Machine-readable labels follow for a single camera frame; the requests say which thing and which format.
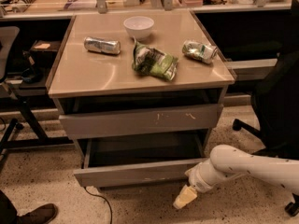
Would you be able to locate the grey drawer cabinet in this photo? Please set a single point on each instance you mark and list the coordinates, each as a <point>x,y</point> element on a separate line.
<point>91,82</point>

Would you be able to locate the grey office chair left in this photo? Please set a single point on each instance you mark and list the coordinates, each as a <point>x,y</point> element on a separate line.
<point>8,35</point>

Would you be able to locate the grey top drawer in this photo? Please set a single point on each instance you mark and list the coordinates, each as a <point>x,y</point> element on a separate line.
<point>140,121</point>

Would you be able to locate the soldering iron stand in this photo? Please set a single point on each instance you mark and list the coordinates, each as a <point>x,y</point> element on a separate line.
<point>21,5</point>

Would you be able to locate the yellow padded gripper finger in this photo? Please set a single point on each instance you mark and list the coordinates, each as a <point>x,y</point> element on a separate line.
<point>186,195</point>

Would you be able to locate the grey drawer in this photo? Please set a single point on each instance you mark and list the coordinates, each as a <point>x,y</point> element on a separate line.
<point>140,121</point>
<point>139,186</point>
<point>137,159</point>

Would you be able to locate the black box with label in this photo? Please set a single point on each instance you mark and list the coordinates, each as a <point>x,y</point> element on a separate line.
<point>45,49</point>

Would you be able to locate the grey bottom drawer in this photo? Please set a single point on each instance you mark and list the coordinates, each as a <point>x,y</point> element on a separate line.
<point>139,186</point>

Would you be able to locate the white bowl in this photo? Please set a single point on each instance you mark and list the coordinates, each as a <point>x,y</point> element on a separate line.
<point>138,27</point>

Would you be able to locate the crushed green white can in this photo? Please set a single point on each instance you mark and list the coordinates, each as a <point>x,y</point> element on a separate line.
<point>198,51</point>

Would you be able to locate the black office chair right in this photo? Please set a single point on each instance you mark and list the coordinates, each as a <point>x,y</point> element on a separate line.
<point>275,99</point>

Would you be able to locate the silver can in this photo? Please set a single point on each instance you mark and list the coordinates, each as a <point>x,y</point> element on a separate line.
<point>101,45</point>

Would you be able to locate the green chip bag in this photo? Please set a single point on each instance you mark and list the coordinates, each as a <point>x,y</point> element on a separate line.
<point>149,61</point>

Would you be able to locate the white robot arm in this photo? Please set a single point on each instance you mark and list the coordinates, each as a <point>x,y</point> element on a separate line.
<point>228,163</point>

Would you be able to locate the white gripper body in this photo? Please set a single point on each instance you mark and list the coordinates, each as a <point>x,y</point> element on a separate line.
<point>196,179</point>

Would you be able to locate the brown shoe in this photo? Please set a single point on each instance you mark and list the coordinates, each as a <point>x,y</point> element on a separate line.
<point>42,215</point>

